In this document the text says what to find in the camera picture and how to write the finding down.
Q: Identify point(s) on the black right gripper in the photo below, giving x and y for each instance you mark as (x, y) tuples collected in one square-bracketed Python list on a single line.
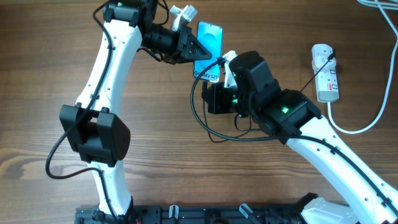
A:
[(217, 101)]

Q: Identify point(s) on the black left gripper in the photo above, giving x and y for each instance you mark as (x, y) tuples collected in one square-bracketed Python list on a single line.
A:
[(186, 40)]

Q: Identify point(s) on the blue screen smartphone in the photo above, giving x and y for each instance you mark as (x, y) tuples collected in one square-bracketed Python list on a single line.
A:
[(211, 37)]

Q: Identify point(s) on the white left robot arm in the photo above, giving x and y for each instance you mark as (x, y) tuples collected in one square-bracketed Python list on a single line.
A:
[(92, 125)]

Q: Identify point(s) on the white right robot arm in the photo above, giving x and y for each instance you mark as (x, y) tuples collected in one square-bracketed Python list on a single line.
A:
[(291, 118)]

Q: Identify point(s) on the white charger plug adapter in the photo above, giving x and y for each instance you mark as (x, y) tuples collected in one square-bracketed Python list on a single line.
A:
[(324, 62)]

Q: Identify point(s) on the white power strip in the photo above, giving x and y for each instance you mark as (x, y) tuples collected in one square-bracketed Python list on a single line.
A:
[(325, 81)]

